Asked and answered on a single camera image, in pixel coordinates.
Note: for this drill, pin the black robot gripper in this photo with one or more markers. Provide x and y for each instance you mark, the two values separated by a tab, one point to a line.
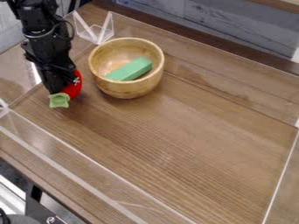
49	53

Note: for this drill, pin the red plush strawberry toy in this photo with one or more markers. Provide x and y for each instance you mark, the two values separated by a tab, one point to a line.
61	99

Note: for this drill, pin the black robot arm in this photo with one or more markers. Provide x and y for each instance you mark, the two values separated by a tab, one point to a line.
39	19

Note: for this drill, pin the wooden bowl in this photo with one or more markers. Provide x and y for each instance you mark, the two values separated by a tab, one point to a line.
111	55

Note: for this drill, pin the green rectangular block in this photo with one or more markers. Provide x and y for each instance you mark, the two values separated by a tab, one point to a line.
132	70

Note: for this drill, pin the clear acrylic corner bracket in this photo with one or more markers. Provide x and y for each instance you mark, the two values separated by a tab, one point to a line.
94	33

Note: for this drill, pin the clear acrylic tray wall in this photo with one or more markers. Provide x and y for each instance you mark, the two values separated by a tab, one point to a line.
87	187

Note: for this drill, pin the black table leg bracket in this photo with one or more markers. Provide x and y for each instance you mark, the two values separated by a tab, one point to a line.
26	210

